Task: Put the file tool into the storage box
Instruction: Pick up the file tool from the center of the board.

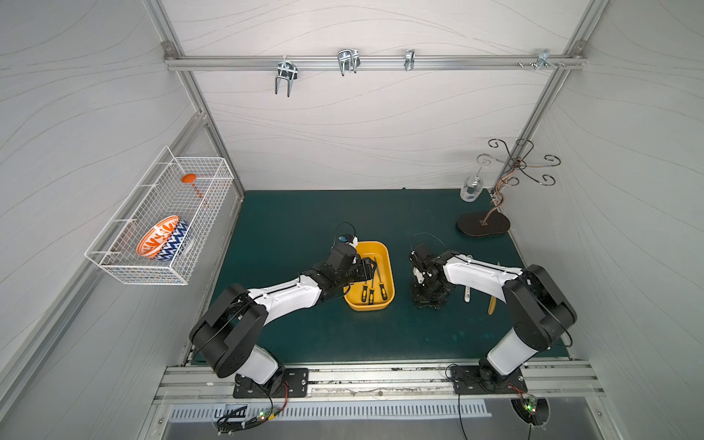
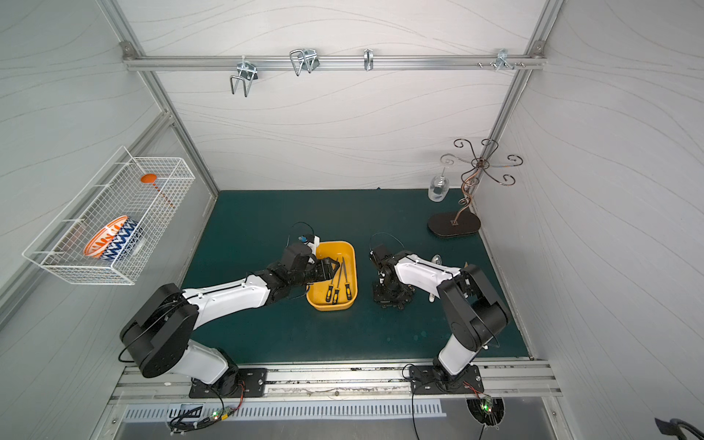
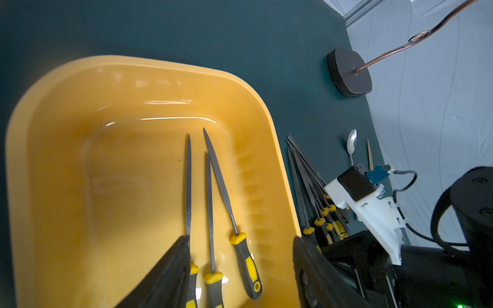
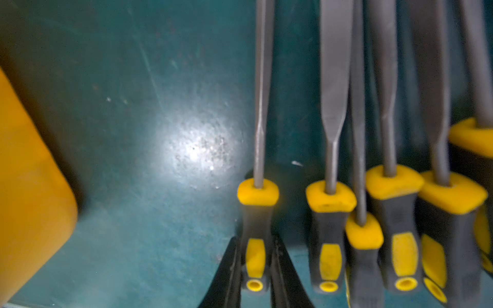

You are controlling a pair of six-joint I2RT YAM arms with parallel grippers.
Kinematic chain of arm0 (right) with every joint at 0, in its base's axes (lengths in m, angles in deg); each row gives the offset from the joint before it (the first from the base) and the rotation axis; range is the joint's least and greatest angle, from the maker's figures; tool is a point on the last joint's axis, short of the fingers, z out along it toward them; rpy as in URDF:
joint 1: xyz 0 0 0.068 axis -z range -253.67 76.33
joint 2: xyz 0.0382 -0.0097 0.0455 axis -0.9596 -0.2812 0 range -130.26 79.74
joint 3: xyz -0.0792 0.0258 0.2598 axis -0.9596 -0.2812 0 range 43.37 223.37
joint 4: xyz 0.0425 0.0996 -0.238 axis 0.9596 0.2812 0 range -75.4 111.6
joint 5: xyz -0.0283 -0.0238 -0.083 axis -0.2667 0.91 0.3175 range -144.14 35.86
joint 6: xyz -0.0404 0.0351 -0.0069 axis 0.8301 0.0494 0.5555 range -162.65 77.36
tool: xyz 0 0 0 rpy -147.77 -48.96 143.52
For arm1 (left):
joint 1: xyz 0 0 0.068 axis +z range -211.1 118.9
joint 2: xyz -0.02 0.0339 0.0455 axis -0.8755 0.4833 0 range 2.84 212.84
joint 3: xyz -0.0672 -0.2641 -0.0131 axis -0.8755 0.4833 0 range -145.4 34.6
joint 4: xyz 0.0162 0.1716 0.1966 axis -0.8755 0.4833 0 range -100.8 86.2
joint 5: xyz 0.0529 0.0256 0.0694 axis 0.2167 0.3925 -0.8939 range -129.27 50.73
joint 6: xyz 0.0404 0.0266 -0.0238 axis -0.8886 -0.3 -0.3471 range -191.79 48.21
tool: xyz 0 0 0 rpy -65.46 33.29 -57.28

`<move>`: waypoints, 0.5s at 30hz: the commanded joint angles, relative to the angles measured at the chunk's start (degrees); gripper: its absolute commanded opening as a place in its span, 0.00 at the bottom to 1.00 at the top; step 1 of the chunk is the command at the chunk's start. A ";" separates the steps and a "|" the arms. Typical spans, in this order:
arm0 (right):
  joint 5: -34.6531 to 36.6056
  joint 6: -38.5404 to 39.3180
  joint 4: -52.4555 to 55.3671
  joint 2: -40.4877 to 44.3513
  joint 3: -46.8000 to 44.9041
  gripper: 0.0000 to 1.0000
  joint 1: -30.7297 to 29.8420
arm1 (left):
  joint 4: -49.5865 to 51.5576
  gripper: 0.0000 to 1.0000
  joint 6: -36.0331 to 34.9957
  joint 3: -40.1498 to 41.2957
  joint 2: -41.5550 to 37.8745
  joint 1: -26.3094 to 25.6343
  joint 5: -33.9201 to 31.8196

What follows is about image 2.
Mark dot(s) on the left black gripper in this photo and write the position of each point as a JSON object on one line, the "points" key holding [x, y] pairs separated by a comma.
{"points": [[321, 269]]}

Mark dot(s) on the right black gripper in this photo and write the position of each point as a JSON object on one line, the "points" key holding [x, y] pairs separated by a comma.
{"points": [[392, 291]]}

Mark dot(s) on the yellow plastic storage box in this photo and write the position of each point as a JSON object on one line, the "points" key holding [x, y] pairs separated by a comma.
{"points": [[316, 293]]}

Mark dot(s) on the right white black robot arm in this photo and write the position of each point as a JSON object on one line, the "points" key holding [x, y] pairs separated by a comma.
{"points": [[475, 312]]}

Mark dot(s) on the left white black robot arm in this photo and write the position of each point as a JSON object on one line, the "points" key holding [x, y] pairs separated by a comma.
{"points": [[159, 336]]}

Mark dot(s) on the green table mat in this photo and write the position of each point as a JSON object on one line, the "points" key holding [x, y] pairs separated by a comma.
{"points": [[248, 230]]}

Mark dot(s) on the metal hook tree stand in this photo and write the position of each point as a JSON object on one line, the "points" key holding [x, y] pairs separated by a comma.
{"points": [[464, 222]]}

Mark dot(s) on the clear glass cup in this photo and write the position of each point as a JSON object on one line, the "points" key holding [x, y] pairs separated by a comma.
{"points": [[438, 188]]}

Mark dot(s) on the blue white patterned bowl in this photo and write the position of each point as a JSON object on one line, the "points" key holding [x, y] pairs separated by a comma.
{"points": [[124, 242]]}

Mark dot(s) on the orange small spoon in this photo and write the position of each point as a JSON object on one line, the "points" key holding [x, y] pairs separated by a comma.
{"points": [[151, 179]]}

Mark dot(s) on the double metal hook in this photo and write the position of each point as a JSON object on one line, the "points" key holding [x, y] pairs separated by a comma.
{"points": [[246, 74]]}

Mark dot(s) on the orange white patterned bowl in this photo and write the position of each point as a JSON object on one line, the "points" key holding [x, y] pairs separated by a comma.
{"points": [[99, 243]]}

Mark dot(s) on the metal clamp hook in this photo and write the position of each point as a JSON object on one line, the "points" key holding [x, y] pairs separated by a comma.
{"points": [[304, 60]]}

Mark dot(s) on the small metal hook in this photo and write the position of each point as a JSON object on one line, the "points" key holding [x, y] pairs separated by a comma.
{"points": [[368, 60]]}

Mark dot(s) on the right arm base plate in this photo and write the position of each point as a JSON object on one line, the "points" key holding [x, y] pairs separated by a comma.
{"points": [[433, 380]]}

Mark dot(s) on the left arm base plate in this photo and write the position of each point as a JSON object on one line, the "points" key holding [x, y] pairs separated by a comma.
{"points": [[246, 382]]}

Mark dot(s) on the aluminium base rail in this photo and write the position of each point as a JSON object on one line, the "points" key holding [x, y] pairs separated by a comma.
{"points": [[345, 381]]}

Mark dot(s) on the white wire basket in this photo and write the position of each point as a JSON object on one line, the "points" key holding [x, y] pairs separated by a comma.
{"points": [[115, 190]]}

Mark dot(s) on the white vented cable duct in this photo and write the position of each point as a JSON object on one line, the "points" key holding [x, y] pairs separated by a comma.
{"points": [[291, 411]]}

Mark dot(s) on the right metal bracket hook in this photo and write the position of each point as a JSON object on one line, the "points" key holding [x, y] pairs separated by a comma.
{"points": [[502, 62]]}

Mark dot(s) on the aluminium top rail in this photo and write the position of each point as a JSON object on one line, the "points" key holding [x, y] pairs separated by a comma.
{"points": [[328, 63]]}

